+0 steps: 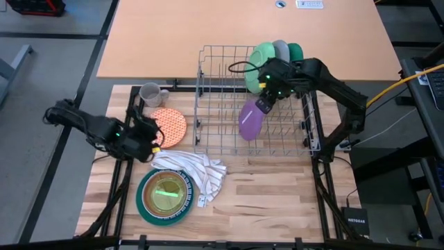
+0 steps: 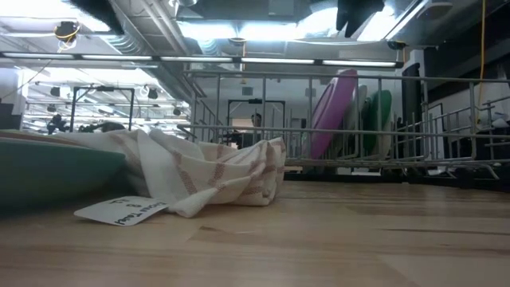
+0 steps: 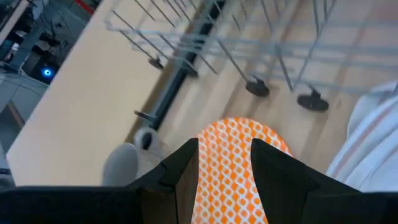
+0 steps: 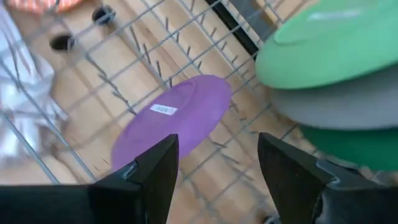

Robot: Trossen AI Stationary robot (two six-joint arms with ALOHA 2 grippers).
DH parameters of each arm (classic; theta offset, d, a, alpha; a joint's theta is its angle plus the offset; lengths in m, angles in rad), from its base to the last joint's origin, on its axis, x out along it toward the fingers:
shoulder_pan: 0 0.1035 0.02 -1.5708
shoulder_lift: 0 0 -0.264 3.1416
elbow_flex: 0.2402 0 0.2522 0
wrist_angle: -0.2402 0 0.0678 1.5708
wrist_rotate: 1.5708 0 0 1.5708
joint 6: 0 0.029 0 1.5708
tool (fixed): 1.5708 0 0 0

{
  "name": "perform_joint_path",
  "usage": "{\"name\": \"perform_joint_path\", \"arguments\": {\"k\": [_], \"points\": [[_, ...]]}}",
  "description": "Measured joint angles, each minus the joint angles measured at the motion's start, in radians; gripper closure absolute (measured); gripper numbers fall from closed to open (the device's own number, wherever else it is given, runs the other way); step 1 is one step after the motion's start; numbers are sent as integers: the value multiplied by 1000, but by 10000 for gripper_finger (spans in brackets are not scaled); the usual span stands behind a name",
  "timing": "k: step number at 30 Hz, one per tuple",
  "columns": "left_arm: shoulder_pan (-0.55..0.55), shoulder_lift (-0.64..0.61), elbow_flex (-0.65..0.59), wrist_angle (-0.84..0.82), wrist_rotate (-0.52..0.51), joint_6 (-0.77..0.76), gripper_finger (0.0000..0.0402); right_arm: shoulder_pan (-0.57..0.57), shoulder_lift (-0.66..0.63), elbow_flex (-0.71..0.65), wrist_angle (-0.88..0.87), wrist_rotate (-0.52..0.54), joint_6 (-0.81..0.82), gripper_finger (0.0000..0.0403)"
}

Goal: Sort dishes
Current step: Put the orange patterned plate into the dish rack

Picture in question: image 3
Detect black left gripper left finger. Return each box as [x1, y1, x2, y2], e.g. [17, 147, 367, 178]
[0, 138, 200, 224]

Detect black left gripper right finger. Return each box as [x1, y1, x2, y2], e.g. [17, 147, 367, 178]
[251, 138, 398, 224]

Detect white plate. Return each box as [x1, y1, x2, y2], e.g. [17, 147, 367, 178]
[190, 116, 293, 224]

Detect grey speckled mug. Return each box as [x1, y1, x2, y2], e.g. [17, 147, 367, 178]
[101, 126, 172, 187]

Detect white striped dish towel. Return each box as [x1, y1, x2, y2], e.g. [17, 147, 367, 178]
[325, 81, 398, 193]

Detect beige side table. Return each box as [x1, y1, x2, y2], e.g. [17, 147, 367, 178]
[6, 0, 200, 187]

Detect black computer blue light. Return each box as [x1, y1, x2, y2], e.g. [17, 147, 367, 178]
[30, 57, 60, 85]

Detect grey wire dish rack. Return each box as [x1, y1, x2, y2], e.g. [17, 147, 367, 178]
[104, 0, 398, 112]

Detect black table edge rail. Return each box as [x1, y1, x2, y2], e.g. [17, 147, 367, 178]
[133, 0, 226, 131]

